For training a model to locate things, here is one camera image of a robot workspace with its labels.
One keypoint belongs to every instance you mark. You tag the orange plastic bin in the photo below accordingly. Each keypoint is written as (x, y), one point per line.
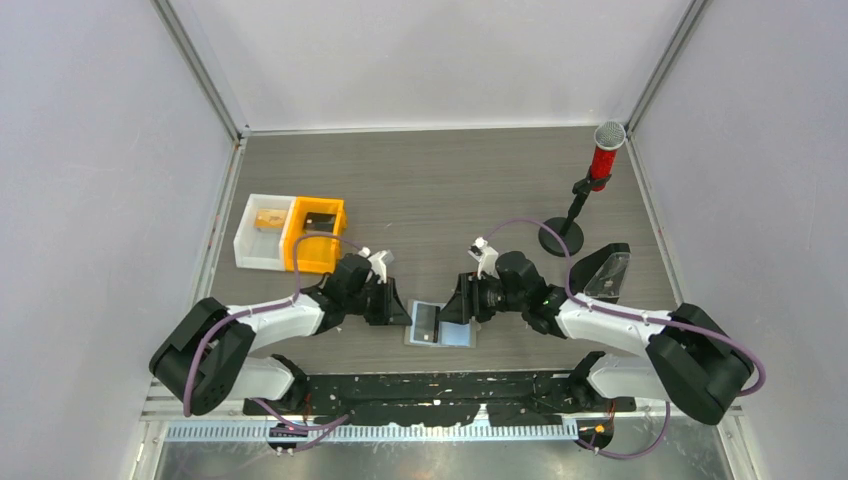
(314, 254)

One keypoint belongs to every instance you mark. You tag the black credit card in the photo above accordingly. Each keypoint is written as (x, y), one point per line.
(425, 328)

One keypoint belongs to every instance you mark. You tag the red microphone on black stand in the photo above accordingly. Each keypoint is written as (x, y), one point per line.
(566, 235)

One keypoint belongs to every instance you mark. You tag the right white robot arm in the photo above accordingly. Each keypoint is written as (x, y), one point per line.
(681, 357)

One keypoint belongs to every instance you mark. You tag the white plastic bin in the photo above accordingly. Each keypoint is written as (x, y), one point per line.
(257, 247)

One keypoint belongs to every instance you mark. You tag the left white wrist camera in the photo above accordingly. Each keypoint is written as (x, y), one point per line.
(379, 262)

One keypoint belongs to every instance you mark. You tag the blue grey card holder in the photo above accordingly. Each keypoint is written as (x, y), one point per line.
(450, 335)

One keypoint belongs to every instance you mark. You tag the black stand with clear plate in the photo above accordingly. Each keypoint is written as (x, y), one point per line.
(601, 275)

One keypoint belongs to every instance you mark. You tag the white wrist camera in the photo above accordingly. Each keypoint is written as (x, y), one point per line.
(379, 262)
(484, 255)

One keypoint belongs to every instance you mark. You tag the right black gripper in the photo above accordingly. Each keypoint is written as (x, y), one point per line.
(467, 300)

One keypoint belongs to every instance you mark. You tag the tan card in white bin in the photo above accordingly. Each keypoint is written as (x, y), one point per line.
(270, 219)

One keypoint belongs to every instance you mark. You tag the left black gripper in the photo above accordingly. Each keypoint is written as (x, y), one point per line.
(391, 308)

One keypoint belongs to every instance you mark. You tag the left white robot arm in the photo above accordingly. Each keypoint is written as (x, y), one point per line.
(209, 357)

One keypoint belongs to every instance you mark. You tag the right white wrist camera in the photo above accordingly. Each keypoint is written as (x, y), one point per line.
(484, 255)

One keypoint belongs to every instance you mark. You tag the slotted metal rail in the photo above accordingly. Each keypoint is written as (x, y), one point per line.
(255, 431)

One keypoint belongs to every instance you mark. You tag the black card in orange bin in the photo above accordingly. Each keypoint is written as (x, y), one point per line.
(319, 222)

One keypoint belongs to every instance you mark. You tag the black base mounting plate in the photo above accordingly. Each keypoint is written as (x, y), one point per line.
(508, 398)

